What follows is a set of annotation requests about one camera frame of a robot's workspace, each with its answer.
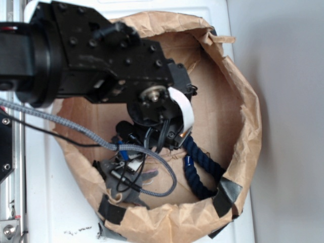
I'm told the black cable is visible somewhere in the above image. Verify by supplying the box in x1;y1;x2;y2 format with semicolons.
0;112;102;148

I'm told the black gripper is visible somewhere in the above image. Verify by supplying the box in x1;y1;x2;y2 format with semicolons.
116;111;194;152

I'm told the aluminium rail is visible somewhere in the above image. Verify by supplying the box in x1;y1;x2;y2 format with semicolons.
1;106;28;242

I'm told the grey braided cable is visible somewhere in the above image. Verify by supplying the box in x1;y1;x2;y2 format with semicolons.
0;98;177;197

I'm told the black tape piece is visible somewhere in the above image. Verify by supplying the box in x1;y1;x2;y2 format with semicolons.
98;194;127;225
213;177;243;218

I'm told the black tape piece left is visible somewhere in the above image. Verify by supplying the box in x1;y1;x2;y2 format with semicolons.
98;194;127;225

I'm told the grey plush toy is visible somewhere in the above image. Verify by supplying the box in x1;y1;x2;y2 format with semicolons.
100;159;158;209

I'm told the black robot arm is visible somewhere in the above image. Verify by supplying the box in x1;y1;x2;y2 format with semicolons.
1;2;196;150

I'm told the brown paper bag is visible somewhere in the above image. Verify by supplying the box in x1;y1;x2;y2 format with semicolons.
52;10;263;243

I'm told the dark blue rope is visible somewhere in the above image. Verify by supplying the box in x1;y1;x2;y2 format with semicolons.
181;135;227;200

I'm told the black tape piece right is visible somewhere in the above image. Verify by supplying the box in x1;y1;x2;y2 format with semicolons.
213;177;243;218

